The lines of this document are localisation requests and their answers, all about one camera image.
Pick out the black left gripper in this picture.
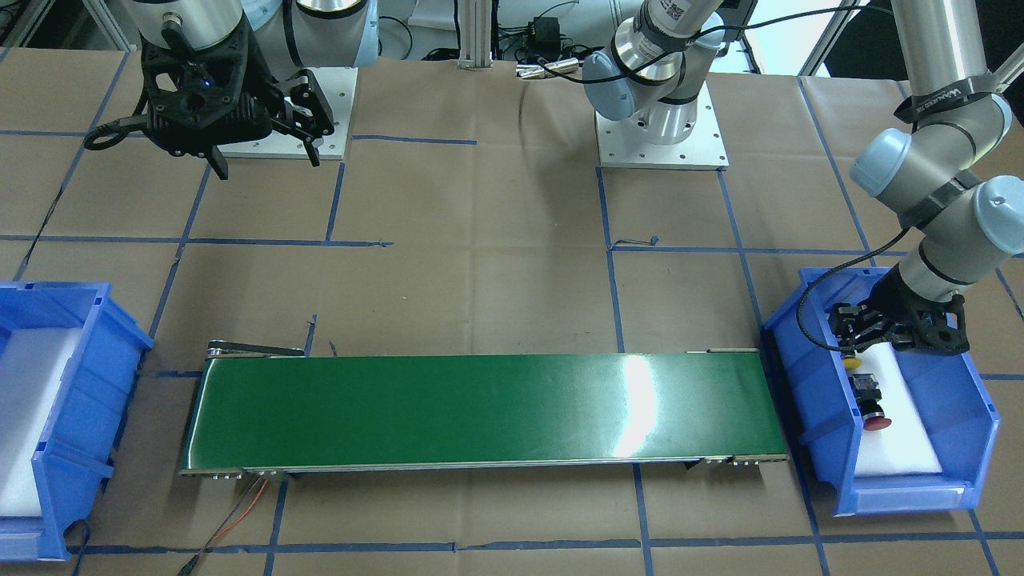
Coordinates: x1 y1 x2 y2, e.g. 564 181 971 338
837 268 970 354

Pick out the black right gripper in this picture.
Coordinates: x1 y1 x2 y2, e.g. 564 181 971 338
142 20 335 180

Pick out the red push button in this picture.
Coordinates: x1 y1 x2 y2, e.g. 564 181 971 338
850 374 892 433

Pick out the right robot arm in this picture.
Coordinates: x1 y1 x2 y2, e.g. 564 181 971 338
87 1 380 179

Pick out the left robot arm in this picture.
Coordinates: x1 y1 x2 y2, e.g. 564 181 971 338
332 61 1016 354

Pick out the blue bin with foam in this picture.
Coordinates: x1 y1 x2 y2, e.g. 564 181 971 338
764 268 1001 515
1 282 154 562

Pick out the green conveyor belt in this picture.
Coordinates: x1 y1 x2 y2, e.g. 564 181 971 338
180 349 790 477

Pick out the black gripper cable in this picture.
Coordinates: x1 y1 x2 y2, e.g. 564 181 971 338
83 80 157 151
796 228 913 353

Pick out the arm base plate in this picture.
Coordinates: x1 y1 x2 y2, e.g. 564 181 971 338
214 66 358 161
594 85 730 171

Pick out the aluminium frame post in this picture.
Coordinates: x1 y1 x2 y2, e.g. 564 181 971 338
454 1 498 70

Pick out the red black wire pair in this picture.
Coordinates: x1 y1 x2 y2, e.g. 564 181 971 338
178 476 271 576

